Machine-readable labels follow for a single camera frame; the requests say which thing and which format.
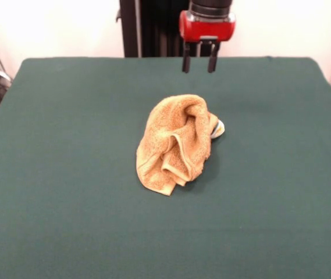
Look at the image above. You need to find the dark green table cloth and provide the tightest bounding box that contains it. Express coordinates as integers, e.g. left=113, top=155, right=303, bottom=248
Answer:
left=0, top=56, right=331, bottom=279

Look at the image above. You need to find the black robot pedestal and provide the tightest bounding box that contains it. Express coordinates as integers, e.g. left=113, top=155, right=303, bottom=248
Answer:
left=115, top=0, right=212, bottom=58

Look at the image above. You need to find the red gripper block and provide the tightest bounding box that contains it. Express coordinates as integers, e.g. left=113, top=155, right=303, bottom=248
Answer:
left=179, top=10, right=237, bottom=73

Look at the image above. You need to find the tan terry towel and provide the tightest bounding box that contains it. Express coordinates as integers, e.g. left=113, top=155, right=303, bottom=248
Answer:
left=135, top=93, right=226, bottom=197

